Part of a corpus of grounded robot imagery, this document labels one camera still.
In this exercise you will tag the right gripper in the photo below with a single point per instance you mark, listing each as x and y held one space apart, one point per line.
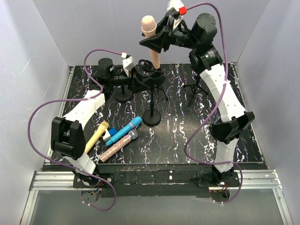
161 40

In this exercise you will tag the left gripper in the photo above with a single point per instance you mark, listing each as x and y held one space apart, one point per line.
137 85

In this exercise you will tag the black tripod shock-mount stand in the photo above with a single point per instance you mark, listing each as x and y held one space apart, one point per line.
147 66

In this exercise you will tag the pink microphone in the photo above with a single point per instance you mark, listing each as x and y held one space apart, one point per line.
148 27

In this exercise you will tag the black round-base mic stand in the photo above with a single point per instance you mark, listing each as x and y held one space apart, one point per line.
122 95

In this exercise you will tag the cyan blue microphone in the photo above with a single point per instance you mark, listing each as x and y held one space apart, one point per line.
135 122

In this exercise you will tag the cream yellow microphone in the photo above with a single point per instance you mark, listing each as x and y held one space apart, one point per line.
98 133

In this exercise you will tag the glitter rhinestone microphone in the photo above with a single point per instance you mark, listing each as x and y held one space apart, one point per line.
119 146

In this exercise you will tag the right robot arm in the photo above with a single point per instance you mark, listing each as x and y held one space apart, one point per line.
205 61

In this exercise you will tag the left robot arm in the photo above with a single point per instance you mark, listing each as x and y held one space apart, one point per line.
67 137

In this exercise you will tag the blue and white block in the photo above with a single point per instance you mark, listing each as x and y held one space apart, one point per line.
109 133

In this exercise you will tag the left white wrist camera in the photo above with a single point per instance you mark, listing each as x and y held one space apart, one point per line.
128 64

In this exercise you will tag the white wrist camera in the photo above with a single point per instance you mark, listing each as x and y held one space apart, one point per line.
176 10
128 64

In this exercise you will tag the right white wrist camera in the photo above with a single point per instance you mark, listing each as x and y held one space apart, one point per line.
176 10

